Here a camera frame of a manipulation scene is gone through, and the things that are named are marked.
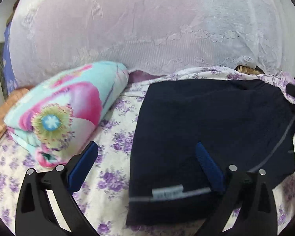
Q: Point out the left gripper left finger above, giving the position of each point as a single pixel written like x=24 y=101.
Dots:
x=34 y=214

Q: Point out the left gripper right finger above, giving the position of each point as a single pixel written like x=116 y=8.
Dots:
x=247 y=205

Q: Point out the brown orange pillow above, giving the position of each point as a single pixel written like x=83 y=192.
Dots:
x=9 y=103

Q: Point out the dark navy sweatpants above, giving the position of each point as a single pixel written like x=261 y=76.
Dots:
x=190 y=131

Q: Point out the purple floral bed sheet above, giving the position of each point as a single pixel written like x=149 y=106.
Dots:
x=103 y=197

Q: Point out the folded teal pink floral blanket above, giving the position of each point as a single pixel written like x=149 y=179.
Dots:
x=55 y=119

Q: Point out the blue patterned cloth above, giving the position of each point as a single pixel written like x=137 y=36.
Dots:
x=11 y=82

